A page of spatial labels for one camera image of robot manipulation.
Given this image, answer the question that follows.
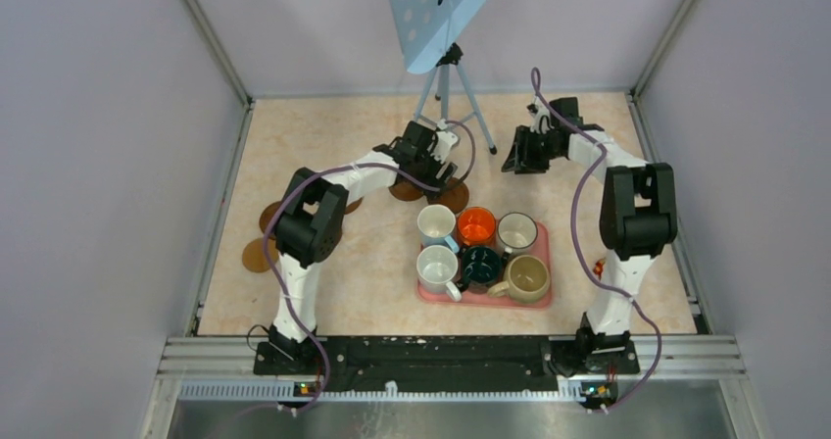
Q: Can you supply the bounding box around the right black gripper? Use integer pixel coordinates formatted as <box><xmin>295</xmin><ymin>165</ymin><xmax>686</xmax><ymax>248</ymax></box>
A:
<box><xmin>502</xmin><ymin>126</ymin><xmax>561</xmax><ymax>176</ymax></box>

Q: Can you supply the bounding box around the brown wooden coaster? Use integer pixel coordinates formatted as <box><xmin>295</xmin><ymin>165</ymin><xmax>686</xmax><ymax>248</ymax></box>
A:
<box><xmin>241</xmin><ymin>238</ymin><xmax>279</xmax><ymax>273</ymax></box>
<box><xmin>345</xmin><ymin>199</ymin><xmax>363</xmax><ymax>215</ymax></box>
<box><xmin>389</xmin><ymin>181</ymin><xmax>423</xmax><ymax>202</ymax></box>
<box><xmin>428</xmin><ymin>177</ymin><xmax>469</xmax><ymax>215</ymax></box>
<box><xmin>258</xmin><ymin>201</ymin><xmax>281</xmax><ymax>234</ymax></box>

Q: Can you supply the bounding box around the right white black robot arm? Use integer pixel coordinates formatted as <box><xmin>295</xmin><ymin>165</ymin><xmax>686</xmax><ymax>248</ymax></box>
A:
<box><xmin>502</xmin><ymin>97</ymin><xmax>678</xmax><ymax>372</ymax></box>

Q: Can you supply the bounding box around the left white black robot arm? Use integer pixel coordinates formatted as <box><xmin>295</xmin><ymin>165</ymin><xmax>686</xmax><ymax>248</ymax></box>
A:
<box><xmin>264</xmin><ymin>120</ymin><xmax>460</xmax><ymax>374</ymax></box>

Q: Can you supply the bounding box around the white ribbed dark-rimmed mug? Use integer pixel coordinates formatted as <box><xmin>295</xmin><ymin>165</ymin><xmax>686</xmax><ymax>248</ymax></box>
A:
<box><xmin>496</xmin><ymin>212</ymin><xmax>539</xmax><ymax>255</ymax></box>

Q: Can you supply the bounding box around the light blue mug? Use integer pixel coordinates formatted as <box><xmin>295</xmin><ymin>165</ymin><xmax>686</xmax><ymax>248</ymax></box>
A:
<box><xmin>416</xmin><ymin>204</ymin><xmax>460</xmax><ymax>254</ymax></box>

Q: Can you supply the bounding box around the orange mug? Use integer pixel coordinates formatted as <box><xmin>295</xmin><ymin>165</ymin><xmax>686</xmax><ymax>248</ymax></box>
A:
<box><xmin>457</xmin><ymin>207</ymin><xmax>497</xmax><ymax>247</ymax></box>

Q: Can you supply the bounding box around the pink plastic tray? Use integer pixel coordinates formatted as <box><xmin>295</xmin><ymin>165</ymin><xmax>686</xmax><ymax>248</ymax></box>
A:
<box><xmin>415</xmin><ymin>219</ymin><xmax>554</xmax><ymax>310</ymax></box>

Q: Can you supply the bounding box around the dark green mug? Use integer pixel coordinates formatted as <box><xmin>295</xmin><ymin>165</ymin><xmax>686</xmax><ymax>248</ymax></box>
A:
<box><xmin>456</xmin><ymin>246</ymin><xmax>504</xmax><ymax>294</ymax></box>

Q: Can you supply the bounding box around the beige mug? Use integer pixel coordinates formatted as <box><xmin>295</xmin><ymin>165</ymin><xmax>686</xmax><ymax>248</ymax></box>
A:
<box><xmin>487</xmin><ymin>255</ymin><xmax>551</xmax><ymax>305</ymax></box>

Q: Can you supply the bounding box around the red owl toy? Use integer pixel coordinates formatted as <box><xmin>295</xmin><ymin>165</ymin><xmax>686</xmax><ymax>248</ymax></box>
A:
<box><xmin>593</xmin><ymin>258</ymin><xmax>606</xmax><ymax>279</ymax></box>

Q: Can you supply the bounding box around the blue music stand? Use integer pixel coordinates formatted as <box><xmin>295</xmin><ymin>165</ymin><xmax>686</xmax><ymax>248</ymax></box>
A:
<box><xmin>388</xmin><ymin>0</ymin><xmax>498</xmax><ymax>155</ymax></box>

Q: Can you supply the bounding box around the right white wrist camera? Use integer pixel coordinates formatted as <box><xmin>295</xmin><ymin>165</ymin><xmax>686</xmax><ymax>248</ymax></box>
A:
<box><xmin>527</xmin><ymin>100</ymin><xmax>552</xmax><ymax>134</ymax></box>

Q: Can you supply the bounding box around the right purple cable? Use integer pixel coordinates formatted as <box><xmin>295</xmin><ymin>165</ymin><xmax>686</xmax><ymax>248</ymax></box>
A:
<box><xmin>530</xmin><ymin>67</ymin><xmax>663</xmax><ymax>414</ymax></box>

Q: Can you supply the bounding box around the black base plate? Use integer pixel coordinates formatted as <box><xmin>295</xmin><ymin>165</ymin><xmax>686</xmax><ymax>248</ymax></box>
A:
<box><xmin>253</xmin><ymin>335</ymin><xmax>641</xmax><ymax>393</ymax></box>

